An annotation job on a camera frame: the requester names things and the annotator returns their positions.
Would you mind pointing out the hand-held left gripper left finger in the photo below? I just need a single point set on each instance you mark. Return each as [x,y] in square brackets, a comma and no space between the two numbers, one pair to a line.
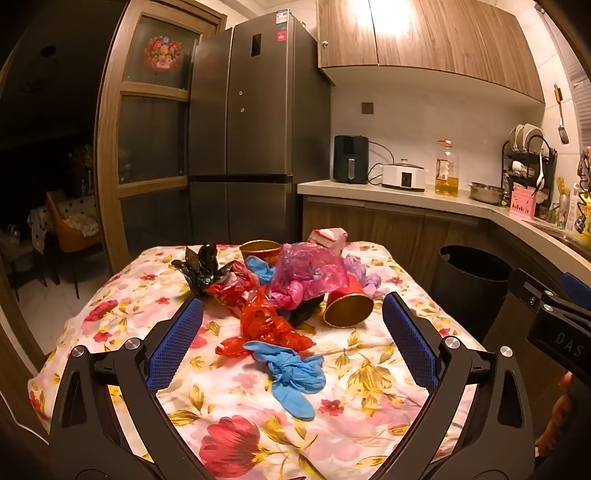
[178,341]

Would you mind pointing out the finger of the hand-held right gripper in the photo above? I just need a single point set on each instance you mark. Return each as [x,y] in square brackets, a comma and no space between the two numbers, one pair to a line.
[524,284]
[578,284]

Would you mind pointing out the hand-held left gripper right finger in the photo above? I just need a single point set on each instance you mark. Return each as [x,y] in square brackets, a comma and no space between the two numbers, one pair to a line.
[411,341]

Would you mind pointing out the black trash bin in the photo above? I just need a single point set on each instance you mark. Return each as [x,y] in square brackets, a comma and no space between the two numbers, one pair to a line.
[461,300]

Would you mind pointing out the red paper cup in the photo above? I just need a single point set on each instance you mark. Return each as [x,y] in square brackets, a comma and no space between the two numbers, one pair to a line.
[348,309]
[263,254]

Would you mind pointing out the red white patterned wrapper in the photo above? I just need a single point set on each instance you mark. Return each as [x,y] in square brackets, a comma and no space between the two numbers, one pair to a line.
[231,288]

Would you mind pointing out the black plastic bag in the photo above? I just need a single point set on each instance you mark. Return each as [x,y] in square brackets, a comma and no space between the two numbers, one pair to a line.
[203,267]

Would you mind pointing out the purple rubber glove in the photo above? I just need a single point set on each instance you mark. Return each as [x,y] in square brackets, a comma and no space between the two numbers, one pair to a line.
[364,277]

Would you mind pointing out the red plastic bag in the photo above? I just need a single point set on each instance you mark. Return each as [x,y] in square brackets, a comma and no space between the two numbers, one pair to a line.
[268,327]

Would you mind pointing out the blue rubber glove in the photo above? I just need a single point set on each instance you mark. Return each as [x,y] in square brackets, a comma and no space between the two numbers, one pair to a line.
[291,378]
[258,270]

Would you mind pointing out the black plastic box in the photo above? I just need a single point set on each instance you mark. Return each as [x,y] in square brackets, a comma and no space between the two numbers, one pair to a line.
[304,313]

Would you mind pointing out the pink plastic bag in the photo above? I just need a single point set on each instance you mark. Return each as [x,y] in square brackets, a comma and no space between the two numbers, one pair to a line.
[309,272]

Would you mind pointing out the red white carton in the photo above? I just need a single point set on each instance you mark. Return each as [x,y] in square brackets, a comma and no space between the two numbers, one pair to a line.
[328,237]

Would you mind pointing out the person's right hand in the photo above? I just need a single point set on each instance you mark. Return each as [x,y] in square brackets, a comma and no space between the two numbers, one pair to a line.
[561,406]

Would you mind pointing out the steel kitchen sink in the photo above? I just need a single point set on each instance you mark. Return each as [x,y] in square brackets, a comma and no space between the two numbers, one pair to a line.
[568,235]

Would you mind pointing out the yellow dish soap bottle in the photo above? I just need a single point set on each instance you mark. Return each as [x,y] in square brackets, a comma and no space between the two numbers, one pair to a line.
[584,217]

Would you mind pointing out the floral tablecloth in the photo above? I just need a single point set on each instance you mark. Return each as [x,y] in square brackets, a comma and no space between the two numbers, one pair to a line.
[221,397]

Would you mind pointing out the beer can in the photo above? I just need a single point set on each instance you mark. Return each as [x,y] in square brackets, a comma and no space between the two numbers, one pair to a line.
[564,212]

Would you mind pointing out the pink utensil holder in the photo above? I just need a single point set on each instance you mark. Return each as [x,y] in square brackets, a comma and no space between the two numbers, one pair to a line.
[522,204]

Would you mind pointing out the metal mixing bowl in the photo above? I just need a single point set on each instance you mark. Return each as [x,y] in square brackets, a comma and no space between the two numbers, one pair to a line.
[487,194]

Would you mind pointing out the black dish rack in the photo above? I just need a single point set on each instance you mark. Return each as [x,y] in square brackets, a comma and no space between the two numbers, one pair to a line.
[531,161]

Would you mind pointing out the cooking oil bottle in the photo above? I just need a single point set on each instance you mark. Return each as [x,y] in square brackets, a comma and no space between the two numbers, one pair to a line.
[447,177]

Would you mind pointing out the orange dining chair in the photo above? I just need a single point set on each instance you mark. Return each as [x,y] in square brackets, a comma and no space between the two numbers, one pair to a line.
[69,235]

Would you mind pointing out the hanging metal spatula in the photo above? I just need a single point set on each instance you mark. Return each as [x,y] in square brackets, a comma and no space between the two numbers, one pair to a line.
[562,131]

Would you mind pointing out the white electric cooker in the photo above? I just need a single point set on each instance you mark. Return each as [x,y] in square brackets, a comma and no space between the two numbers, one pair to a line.
[402,176]

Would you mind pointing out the window blinds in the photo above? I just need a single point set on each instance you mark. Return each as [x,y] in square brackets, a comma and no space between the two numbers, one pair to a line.
[582,101]

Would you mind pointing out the black air fryer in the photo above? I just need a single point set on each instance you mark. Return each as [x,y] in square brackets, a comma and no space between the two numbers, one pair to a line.
[351,159]

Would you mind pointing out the grey multi-door refrigerator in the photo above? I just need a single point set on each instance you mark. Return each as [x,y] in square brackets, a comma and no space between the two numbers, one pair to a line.
[258,138]

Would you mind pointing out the wooden glass sliding door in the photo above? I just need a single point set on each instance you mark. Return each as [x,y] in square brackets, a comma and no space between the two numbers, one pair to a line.
[152,90]

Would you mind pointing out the colourful round door sticker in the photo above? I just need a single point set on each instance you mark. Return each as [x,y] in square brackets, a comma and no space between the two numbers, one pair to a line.
[162,54]

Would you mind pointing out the dark wall outlet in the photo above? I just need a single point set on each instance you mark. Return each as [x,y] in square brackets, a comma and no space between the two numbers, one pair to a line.
[367,107]

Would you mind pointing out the wooden upper wall cabinet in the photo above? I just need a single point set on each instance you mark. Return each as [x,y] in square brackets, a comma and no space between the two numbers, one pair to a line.
[415,41]

